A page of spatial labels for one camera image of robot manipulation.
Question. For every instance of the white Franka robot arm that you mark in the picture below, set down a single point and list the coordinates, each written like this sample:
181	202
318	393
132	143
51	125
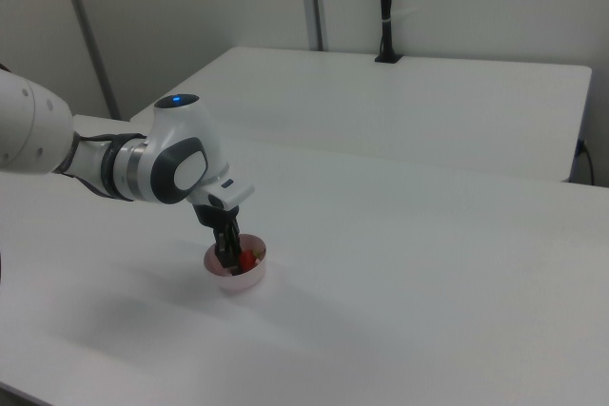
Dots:
95	149

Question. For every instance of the white side table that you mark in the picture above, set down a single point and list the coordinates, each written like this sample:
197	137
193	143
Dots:
380	111

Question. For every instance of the black camera pole with base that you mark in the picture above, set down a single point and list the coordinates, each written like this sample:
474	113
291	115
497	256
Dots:
386	6

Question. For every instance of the pink plastic bowl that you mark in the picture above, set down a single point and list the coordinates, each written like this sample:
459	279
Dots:
238	282

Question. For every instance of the gripper block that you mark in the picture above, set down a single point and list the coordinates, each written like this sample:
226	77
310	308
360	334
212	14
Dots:
228	189

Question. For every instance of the red toy strawberry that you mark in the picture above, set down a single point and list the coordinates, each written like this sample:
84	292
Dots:
248	261

